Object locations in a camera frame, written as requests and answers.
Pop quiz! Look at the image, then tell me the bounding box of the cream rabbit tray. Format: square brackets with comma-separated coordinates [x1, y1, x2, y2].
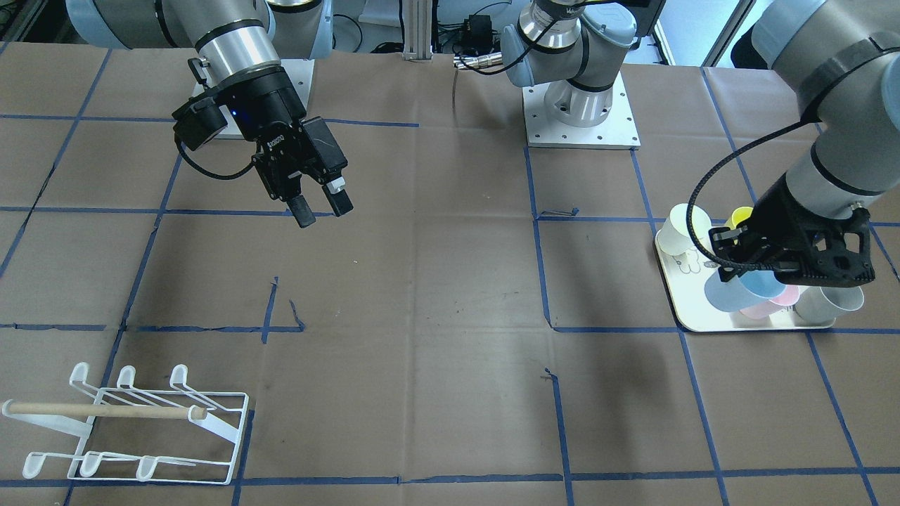
[655, 222, 835, 332]

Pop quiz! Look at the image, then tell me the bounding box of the light blue plastic cup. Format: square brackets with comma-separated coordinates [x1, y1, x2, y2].
[704, 273, 764, 313]

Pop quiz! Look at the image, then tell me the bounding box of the white plastic cup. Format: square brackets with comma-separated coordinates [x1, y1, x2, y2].
[656, 204, 712, 257]

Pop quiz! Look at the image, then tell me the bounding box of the pink plastic cup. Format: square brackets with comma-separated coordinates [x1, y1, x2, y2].
[739, 285, 801, 320]

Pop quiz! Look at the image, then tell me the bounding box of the white wire cup rack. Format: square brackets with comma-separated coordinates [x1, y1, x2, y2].
[2, 362, 250, 486]

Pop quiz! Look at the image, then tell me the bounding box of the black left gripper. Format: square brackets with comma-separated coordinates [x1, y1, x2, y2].
[708, 176, 875, 287]

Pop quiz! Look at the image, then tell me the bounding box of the yellow plastic cup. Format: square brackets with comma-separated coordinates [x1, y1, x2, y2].
[724, 206, 753, 230]

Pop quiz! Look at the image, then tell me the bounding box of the grey plastic cup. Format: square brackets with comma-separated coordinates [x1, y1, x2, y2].
[795, 286, 865, 324]

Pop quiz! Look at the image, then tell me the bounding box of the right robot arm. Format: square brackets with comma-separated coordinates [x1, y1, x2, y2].
[65, 1, 353, 228]

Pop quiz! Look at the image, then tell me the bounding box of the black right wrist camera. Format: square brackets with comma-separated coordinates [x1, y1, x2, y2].
[172, 96, 228, 151]

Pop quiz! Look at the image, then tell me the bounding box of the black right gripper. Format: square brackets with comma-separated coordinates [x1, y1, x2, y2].
[219, 66, 354, 228]

